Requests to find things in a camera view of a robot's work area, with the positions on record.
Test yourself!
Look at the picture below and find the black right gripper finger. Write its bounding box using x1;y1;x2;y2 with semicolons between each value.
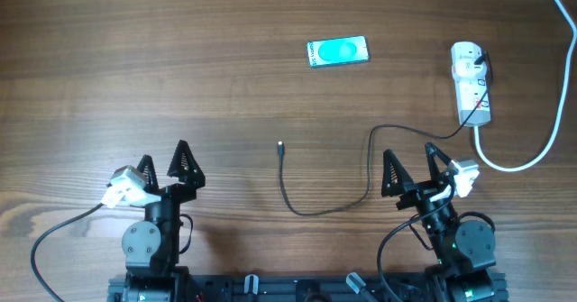
381;149;416;197
425;142;452;181

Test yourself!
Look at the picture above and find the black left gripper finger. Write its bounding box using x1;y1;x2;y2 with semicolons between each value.
167;140;206;188
136;154;159;193

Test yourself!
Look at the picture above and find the black charger cable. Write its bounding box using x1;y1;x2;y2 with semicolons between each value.
277;51;495;217

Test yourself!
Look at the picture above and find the smartphone with teal screen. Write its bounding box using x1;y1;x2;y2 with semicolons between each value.
306;35;370;68

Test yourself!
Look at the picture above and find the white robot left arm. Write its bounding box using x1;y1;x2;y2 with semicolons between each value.
107;140;206;301

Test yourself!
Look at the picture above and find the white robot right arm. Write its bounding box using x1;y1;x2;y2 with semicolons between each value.
377;142;497;301

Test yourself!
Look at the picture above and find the white power strip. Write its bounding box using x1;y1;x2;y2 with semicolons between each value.
451;41;490;127

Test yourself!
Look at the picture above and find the black right camera cable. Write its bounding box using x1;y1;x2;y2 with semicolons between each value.
376;202;456;302

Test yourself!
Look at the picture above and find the black camera cable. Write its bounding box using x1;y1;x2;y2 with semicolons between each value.
30;202;105;302
376;202;456;302

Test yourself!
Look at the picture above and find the white power strip cord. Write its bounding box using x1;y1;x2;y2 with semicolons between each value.
473;0;577;173

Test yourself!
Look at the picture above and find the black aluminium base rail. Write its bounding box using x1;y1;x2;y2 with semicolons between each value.
107;272;509;302

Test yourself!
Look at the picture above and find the black left camera cable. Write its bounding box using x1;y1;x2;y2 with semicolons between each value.
30;202;105;302

